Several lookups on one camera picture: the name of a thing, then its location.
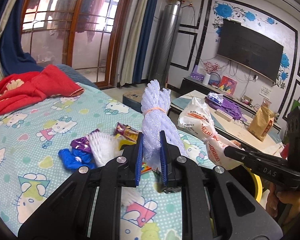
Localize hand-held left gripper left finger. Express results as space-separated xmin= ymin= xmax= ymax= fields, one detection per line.
xmin=18 ymin=132 xmax=144 ymax=240

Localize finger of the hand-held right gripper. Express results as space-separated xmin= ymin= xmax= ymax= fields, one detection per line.
xmin=224 ymin=145 xmax=255 ymax=172

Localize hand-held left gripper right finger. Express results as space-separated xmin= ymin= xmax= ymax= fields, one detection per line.
xmin=159 ymin=130 xmax=283 ymax=240

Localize yellow wrapper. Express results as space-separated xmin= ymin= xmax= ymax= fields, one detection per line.
xmin=117 ymin=139 xmax=137 ymax=152

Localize yellow trash bin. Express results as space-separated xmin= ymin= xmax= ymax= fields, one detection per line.
xmin=241 ymin=164 xmax=263 ymax=203

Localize white foam fruit net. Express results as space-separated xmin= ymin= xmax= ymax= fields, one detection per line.
xmin=87 ymin=132 xmax=125 ymax=167

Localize white foam net bundle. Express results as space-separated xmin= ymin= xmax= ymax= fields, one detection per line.
xmin=140 ymin=79 xmax=188 ymax=174

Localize orange rubber band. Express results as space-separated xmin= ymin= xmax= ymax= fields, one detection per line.
xmin=144 ymin=107 xmax=167 ymax=114

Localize white printed plastic bag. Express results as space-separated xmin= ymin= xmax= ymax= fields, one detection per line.
xmin=177 ymin=96 xmax=245 ymax=172

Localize blue wrapper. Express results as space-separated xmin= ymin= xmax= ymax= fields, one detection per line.
xmin=58 ymin=148 xmax=97 ymax=172

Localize person's right hand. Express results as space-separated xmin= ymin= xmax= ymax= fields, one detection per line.
xmin=266 ymin=184 xmax=300 ymax=212

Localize colourful candy tube wrapper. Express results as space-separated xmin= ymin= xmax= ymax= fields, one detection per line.
xmin=141 ymin=162 xmax=153 ymax=175

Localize white patterned coffee table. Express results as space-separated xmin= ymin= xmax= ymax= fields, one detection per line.
xmin=170 ymin=90 xmax=284 ymax=158

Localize brown orange snack wrapper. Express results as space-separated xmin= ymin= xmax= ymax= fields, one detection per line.
xmin=114 ymin=122 xmax=140 ymax=144

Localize brown paper bag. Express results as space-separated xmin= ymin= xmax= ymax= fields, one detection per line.
xmin=247 ymin=99 xmax=276 ymax=142

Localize beige power strip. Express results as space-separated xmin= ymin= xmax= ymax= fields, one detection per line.
xmin=216 ymin=109 xmax=234 ymax=122

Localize purple bag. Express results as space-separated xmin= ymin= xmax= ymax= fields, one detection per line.
xmin=205 ymin=92 xmax=247 ymax=122

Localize round padded stool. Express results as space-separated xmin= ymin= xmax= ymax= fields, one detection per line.
xmin=122 ymin=91 xmax=143 ymax=113

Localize purple snack wrapper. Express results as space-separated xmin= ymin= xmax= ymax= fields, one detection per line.
xmin=70 ymin=129 xmax=100 ymax=153

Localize white blue packet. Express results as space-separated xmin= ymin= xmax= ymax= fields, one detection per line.
xmin=207 ymin=92 xmax=225 ymax=104

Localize white paper notice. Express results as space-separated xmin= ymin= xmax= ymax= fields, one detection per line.
xmin=259 ymin=85 xmax=272 ymax=97

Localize colourful picture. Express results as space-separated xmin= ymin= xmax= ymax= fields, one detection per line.
xmin=219 ymin=75 xmax=237 ymax=96

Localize dark television cabinet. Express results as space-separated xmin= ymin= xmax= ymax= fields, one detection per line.
xmin=180 ymin=77 xmax=282 ymax=133

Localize purple box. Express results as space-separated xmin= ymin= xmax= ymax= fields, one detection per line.
xmin=191 ymin=65 xmax=205 ymax=79

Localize red flower branches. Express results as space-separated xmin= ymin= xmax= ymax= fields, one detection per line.
xmin=202 ymin=61 xmax=222 ymax=74

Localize grey blue sofa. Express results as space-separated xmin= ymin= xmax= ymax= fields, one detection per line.
xmin=56 ymin=64 xmax=100 ymax=89

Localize cartoon cat printed bed sheet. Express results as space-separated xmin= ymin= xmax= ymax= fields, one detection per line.
xmin=0 ymin=80 xmax=215 ymax=240

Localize grey tower air conditioner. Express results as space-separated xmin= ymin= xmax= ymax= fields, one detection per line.
xmin=147 ymin=4 xmax=183 ymax=85

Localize beige curtain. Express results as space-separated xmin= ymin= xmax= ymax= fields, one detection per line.
xmin=115 ymin=0 xmax=153 ymax=87
xmin=0 ymin=0 xmax=20 ymax=75

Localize dark blue curtain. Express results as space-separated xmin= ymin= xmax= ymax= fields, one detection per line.
xmin=0 ymin=0 xmax=44 ymax=77
xmin=132 ymin=0 xmax=163 ymax=84

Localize red printed blanket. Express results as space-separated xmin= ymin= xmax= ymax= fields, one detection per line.
xmin=0 ymin=64 xmax=85 ymax=119

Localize wooden framed glass door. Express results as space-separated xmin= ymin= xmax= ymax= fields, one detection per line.
xmin=20 ymin=0 xmax=138 ymax=88

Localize round ring ornament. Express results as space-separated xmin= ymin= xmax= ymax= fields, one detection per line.
xmin=209 ymin=72 xmax=220 ymax=87

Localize black wall television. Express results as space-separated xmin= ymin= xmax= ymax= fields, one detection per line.
xmin=217 ymin=19 xmax=284 ymax=82

